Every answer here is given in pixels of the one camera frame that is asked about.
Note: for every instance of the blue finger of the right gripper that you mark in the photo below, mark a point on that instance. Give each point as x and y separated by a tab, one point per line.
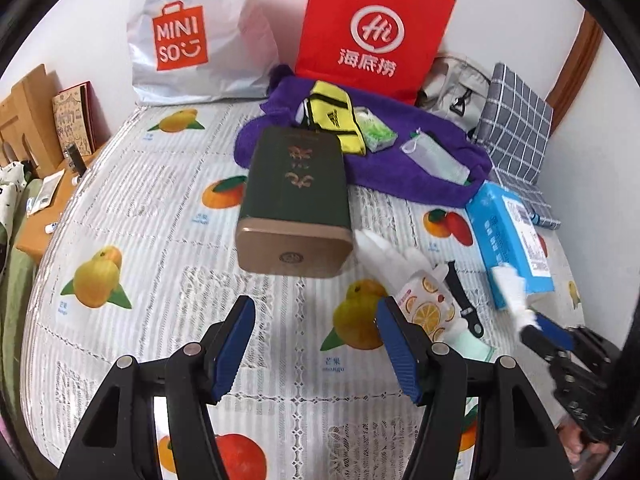
537	341
558	334

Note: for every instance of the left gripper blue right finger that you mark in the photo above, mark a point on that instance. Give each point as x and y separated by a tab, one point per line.
405	346

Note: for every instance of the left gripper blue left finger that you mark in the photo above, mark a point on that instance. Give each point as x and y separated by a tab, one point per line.
229	345

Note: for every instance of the green tissue packet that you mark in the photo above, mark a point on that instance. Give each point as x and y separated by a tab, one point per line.
376	134

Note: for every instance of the yellow Adidas pouch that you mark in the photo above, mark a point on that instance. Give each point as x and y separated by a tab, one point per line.
329	109

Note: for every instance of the person's right hand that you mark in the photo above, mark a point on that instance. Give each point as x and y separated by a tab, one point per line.
570	436

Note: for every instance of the fruit print wet wipe pack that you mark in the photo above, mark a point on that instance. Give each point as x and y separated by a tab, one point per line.
427	302

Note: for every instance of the teal green cloth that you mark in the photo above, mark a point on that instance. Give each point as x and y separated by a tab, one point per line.
472	348

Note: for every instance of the blue tissue pack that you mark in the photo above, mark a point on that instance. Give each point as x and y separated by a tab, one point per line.
505	234

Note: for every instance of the fruit pattern tablecloth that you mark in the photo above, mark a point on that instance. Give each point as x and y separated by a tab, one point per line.
144	260

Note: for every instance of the dark green tea tin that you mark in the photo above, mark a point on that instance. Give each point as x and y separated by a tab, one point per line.
294	217

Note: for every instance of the purple towel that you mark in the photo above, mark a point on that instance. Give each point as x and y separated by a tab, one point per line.
389	171

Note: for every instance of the blue plaid cushion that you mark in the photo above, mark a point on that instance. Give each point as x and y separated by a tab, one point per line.
514	129

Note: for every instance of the white tube on nightstand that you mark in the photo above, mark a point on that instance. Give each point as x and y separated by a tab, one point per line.
50	228

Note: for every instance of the wooden nightstand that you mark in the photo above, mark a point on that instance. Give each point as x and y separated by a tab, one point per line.
33	239

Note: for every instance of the white packet on nightstand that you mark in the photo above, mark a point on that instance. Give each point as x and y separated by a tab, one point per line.
46	194

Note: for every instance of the small dark bottle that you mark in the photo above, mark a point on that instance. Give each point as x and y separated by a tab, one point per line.
75	160

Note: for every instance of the grey backpack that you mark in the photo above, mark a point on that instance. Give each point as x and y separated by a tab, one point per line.
456	89

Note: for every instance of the patterned book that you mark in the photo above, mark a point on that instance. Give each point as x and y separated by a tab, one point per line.
71	109

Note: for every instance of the wooden headboard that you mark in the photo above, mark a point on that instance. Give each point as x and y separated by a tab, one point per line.
28	131

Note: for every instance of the white Miniso plastic bag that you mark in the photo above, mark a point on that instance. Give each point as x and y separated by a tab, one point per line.
199	51

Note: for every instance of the red paper shopping bag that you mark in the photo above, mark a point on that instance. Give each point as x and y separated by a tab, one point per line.
385	47

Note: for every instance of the brown wooden door frame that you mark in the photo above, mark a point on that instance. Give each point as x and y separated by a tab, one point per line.
575	69

